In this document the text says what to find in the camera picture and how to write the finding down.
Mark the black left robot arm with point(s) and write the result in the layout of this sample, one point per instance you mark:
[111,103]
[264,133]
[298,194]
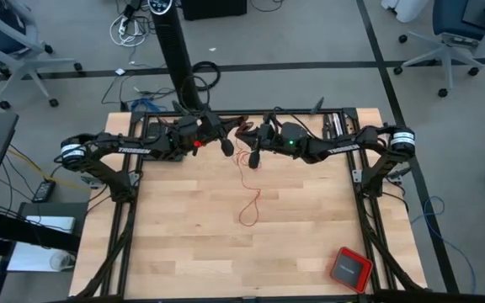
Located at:
[133,149]

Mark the red and black square box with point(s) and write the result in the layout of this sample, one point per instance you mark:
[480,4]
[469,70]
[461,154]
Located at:
[352,270]

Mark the black cabinet box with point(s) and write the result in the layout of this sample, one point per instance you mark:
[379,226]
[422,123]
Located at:
[213,8]

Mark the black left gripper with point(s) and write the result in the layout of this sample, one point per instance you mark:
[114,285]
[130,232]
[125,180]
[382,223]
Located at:
[192,130]

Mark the clear plastic cup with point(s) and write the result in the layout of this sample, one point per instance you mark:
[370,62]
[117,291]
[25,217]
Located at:
[62,261]

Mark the white flat box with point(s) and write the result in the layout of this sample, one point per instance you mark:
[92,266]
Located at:
[49,223]

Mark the black tower fan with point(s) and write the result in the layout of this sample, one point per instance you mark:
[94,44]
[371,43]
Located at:
[177,54]

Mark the white floor object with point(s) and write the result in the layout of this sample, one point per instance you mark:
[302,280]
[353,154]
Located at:
[406,10]

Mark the small white paper scrap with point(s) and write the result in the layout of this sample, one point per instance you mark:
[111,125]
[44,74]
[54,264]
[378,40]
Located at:
[120,71]

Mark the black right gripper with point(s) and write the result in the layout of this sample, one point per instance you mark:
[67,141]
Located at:
[289,136]

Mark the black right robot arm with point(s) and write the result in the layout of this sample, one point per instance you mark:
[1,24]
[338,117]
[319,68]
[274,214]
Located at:
[352,147]

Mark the black power adapter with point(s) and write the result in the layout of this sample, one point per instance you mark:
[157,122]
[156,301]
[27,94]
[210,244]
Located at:
[44,191]

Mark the grey metal mounting bracket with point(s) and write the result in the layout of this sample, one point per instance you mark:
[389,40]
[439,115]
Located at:
[357,176]
[92,182]

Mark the black angled frame strut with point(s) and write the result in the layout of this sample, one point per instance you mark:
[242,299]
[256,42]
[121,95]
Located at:
[177,105]
[318,105]

